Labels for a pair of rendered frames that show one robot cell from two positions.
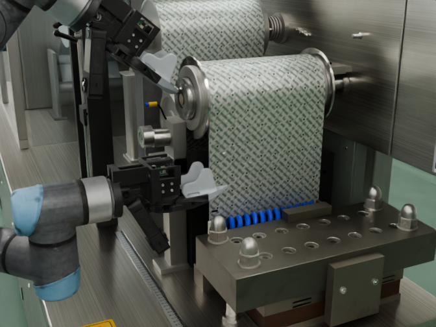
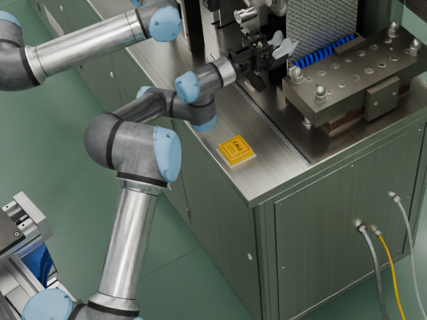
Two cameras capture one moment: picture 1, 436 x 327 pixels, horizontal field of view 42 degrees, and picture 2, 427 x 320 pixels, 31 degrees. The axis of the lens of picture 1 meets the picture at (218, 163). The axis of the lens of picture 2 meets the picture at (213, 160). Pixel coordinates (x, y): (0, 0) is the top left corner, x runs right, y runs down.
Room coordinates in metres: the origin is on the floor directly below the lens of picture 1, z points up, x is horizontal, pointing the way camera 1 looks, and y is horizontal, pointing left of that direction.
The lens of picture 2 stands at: (-0.65, 0.26, 2.53)
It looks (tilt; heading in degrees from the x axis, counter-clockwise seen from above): 49 degrees down; 0
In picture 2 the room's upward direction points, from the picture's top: 7 degrees counter-clockwise
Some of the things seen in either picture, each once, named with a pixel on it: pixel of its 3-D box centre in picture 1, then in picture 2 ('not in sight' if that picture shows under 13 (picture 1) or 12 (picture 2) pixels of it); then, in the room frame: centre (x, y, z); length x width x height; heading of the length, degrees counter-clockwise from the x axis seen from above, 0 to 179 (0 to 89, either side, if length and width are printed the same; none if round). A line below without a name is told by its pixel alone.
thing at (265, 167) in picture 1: (266, 172); (322, 25); (0.99, -0.09, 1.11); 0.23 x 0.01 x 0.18; 114
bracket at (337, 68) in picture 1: (332, 67); not in sight; (1.12, -0.23, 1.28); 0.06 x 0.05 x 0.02; 114
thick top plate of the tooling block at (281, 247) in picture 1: (316, 248); (358, 73); (0.90, -0.18, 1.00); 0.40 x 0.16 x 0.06; 114
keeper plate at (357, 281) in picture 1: (355, 289); (382, 99); (0.82, -0.23, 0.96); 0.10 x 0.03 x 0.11; 114
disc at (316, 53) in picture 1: (311, 85); not in sight; (1.10, -0.18, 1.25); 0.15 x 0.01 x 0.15; 25
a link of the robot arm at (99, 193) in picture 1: (96, 198); (223, 70); (0.86, 0.20, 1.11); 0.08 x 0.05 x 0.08; 24
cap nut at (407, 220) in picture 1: (408, 215); (415, 45); (0.93, -0.34, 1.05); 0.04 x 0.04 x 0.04
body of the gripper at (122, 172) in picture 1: (144, 187); (249, 57); (0.90, 0.12, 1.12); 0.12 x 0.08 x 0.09; 114
